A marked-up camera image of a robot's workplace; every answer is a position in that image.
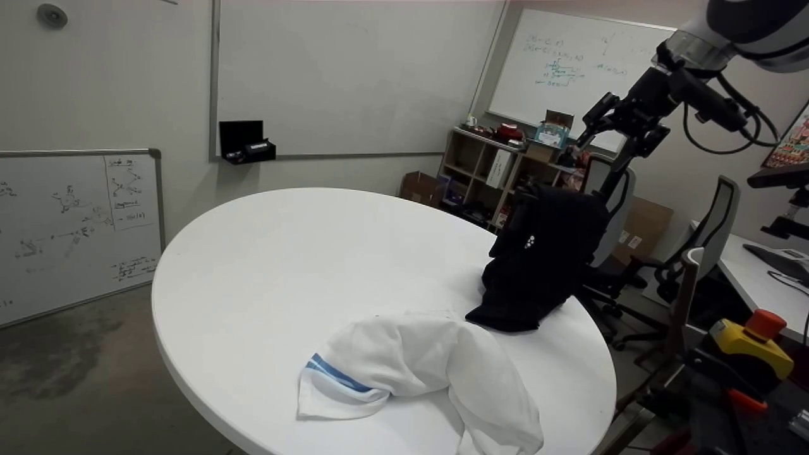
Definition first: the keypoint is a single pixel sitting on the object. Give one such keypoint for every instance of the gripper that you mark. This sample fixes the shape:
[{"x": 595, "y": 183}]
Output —
[{"x": 651, "y": 95}]

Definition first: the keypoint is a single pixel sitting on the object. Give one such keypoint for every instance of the monitor on arm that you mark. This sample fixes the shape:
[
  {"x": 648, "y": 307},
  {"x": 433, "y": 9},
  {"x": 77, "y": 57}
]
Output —
[{"x": 787, "y": 189}]

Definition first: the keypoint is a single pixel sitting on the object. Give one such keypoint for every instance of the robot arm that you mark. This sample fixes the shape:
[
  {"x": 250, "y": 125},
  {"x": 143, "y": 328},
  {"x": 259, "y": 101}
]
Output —
[{"x": 752, "y": 25}]

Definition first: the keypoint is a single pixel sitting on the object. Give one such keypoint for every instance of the black t-shirt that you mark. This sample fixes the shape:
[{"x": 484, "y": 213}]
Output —
[{"x": 543, "y": 259}]

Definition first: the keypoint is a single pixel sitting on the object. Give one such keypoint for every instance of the white t-shirt with blue stripe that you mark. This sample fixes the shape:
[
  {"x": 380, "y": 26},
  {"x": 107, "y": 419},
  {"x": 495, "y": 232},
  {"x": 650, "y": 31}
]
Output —
[{"x": 436, "y": 366}]

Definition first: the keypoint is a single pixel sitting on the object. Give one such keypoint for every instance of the teal printed box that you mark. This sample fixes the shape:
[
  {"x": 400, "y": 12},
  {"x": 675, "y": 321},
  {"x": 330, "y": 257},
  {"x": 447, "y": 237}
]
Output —
[{"x": 552, "y": 136}]

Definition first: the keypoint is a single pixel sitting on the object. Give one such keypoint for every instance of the large brown cardboard box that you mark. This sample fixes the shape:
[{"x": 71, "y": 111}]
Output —
[{"x": 644, "y": 230}]

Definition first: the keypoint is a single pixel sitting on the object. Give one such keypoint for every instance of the red item on shelf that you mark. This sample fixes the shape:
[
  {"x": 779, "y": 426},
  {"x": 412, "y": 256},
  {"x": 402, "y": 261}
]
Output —
[{"x": 509, "y": 132}]

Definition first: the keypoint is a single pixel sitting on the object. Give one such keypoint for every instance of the grey mesh office chair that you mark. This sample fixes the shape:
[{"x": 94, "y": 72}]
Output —
[{"x": 616, "y": 246}]

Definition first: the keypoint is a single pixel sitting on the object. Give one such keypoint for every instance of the white box in shelf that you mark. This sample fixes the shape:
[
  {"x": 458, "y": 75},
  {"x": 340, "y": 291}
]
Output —
[{"x": 499, "y": 168}]

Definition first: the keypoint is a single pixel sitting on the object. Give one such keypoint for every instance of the grey black office chair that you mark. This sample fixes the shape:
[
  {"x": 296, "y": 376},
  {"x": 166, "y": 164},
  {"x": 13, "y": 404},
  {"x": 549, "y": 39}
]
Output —
[{"x": 717, "y": 221}]

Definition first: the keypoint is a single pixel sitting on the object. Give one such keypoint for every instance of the wooden cube shelf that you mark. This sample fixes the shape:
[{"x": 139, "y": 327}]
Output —
[{"x": 471, "y": 170}]

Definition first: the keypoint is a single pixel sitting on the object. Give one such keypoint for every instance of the white desk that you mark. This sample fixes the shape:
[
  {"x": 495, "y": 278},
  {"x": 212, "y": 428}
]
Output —
[{"x": 752, "y": 284}]

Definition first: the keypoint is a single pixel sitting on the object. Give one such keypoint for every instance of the black keyboard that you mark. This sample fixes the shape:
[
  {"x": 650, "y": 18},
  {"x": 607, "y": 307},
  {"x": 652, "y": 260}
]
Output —
[{"x": 780, "y": 259}]

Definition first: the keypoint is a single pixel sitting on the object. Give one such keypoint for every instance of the small brown cardboard box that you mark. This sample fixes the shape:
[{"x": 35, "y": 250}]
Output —
[{"x": 420, "y": 188}]

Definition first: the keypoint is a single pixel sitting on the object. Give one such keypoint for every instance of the yellow emergency stop button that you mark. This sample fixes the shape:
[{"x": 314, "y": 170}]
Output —
[{"x": 752, "y": 344}]

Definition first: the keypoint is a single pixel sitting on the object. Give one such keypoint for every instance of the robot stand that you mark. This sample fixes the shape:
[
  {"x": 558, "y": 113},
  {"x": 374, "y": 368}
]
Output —
[{"x": 746, "y": 423}]

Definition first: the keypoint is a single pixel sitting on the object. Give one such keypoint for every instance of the black marker tray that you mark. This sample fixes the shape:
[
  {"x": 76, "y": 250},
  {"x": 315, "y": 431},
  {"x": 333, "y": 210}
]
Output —
[{"x": 243, "y": 144}]

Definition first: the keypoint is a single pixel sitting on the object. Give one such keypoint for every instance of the framed whiteboard with black sketches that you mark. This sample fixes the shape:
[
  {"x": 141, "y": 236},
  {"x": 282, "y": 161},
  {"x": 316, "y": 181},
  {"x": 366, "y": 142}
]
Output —
[{"x": 69, "y": 234}]

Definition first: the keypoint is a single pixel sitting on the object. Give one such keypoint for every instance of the wall whiteboard with green writing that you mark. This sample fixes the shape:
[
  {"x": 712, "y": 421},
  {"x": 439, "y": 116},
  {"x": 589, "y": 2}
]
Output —
[{"x": 569, "y": 69}]

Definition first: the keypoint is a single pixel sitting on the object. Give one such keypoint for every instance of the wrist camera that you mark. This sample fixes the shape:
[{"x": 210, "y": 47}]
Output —
[{"x": 714, "y": 101}]

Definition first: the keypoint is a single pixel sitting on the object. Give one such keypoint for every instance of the colourful wall poster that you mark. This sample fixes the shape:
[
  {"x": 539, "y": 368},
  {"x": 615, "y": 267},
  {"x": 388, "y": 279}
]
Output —
[{"x": 793, "y": 142}]

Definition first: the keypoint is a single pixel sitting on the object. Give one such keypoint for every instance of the large wall whiteboard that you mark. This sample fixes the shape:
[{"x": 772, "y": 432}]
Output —
[{"x": 354, "y": 76}]

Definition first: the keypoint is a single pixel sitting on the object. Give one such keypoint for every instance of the round grey wall fitting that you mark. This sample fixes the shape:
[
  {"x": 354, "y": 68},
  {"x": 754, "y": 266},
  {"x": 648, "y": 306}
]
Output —
[{"x": 52, "y": 15}]

